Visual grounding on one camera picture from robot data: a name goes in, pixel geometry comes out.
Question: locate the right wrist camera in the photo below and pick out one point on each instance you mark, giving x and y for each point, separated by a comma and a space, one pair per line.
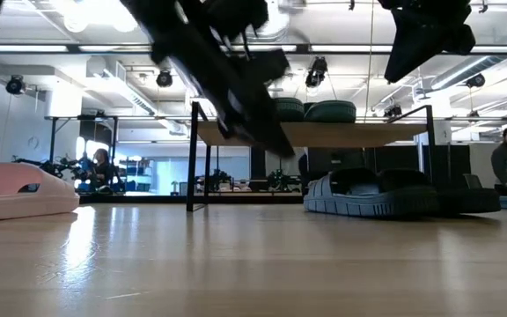
461, 39

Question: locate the black metal workstation frame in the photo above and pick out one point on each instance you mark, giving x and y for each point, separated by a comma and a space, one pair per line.
84, 118

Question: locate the black rubber slide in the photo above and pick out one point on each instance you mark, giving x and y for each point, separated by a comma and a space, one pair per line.
469, 200
368, 204

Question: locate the black partition panels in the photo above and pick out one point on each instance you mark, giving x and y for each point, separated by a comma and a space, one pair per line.
346, 158

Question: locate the ceiling light strip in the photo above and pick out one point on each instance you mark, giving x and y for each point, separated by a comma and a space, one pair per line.
112, 48
495, 48
27, 48
350, 48

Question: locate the wooden shelf with black legs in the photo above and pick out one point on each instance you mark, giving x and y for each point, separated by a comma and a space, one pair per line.
346, 134

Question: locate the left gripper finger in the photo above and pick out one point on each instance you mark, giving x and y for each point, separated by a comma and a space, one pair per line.
236, 121
266, 127

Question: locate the background robot station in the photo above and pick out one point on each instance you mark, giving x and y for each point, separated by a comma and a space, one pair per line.
282, 180
218, 180

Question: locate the black chair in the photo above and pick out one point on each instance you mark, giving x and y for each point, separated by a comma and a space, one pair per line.
472, 181

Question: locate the white ceiling duct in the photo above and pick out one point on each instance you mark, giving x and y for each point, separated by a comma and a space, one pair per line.
126, 92

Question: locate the black aluminium table frame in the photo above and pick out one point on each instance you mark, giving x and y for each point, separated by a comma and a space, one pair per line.
148, 199

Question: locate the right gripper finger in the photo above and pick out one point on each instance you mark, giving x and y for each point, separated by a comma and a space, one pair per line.
398, 48
421, 50

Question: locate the green rubber slide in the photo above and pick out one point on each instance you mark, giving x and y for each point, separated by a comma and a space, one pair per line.
330, 112
291, 110

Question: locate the black ceiling camera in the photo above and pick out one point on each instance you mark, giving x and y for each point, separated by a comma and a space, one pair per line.
475, 80
393, 111
317, 72
15, 85
164, 78

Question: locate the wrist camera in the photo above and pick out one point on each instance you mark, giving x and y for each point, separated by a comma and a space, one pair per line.
262, 66
461, 39

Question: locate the pink rubber slide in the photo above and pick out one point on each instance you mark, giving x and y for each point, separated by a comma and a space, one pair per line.
16, 198

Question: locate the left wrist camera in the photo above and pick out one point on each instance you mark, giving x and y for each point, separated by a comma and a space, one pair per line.
262, 66

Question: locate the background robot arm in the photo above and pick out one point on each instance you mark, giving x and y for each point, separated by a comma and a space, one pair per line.
55, 166

